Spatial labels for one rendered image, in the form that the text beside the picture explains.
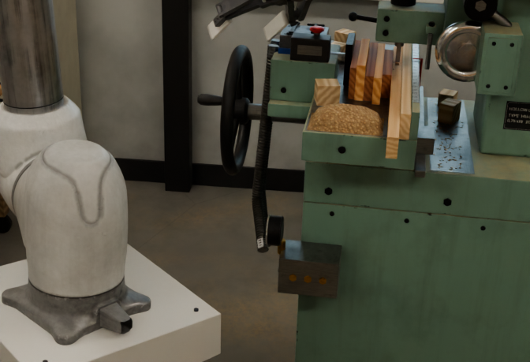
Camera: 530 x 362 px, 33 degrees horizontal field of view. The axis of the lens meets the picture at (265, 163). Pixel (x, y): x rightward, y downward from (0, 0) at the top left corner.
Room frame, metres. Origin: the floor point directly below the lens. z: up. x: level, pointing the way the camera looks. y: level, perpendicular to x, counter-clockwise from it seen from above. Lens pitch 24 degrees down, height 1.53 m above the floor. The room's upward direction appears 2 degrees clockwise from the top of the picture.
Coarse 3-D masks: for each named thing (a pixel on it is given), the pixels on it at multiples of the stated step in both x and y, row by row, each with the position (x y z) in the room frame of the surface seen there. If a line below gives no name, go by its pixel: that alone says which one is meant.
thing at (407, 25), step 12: (384, 12) 1.79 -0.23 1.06; (396, 12) 1.79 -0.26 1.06; (408, 12) 1.78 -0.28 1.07; (420, 12) 1.78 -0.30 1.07; (432, 12) 1.78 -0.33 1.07; (444, 12) 1.78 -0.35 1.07; (384, 24) 1.79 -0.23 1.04; (396, 24) 1.79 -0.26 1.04; (408, 24) 1.78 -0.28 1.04; (420, 24) 1.78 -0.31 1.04; (384, 36) 1.79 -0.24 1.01; (396, 36) 1.79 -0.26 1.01; (408, 36) 1.78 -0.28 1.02; (420, 36) 1.78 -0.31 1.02
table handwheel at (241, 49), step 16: (240, 48) 1.86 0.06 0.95; (240, 64) 1.81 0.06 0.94; (240, 80) 1.86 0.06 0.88; (224, 96) 1.75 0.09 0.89; (240, 96) 1.86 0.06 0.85; (224, 112) 1.73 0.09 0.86; (240, 112) 1.84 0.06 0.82; (256, 112) 1.84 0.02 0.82; (224, 128) 1.72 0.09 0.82; (240, 128) 1.96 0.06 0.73; (224, 144) 1.73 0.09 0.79; (240, 144) 1.92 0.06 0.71; (224, 160) 1.74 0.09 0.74; (240, 160) 1.86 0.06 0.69
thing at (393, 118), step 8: (400, 56) 1.89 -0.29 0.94; (400, 64) 1.83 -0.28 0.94; (392, 72) 1.78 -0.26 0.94; (400, 72) 1.78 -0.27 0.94; (392, 80) 1.72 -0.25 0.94; (400, 80) 1.72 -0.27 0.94; (392, 88) 1.68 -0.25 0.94; (400, 88) 1.68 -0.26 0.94; (392, 96) 1.63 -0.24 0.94; (400, 96) 1.63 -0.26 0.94; (392, 104) 1.59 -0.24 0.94; (400, 104) 1.59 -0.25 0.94; (392, 112) 1.54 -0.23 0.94; (392, 120) 1.51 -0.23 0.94; (392, 128) 1.47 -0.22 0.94; (392, 136) 1.43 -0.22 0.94; (392, 144) 1.42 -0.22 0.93; (392, 152) 1.42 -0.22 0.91
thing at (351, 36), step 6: (348, 36) 1.84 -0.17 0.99; (354, 36) 1.84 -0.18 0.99; (348, 42) 1.80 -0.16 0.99; (354, 42) 1.85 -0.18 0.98; (348, 48) 1.78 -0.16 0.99; (342, 54) 1.82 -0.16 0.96; (348, 54) 1.78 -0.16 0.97; (342, 60) 1.82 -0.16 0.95; (348, 60) 1.78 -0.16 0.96; (348, 66) 1.78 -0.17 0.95; (348, 72) 1.78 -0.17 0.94; (348, 78) 1.78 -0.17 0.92; (348, 84) 1.78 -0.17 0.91
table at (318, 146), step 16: (272, 112) 1.76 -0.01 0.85; (288, 112) 1.75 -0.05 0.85; (304, 112) 1.75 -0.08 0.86; (384, 112) 1.65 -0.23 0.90; (304, 128) 1.55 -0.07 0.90; (384, 128) 1.57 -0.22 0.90; (304, 144) 1.54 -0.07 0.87; (320, 144) 1.53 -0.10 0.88; (336, 144) 1.53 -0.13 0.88; (352, 144) 1.52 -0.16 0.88; (368, 144) 1.52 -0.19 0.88; (384, 144) 1.52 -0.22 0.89; (400, 144) 1.51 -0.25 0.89; (304, 160) 1.54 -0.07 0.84; (320, 160) 1.53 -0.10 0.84; (336, 160) 1.53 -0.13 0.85; (352, 160) 1.52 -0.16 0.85; (368, 160) 1.52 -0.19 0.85; (384, 160) 1.52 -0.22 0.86; (400, 160) 1.51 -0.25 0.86
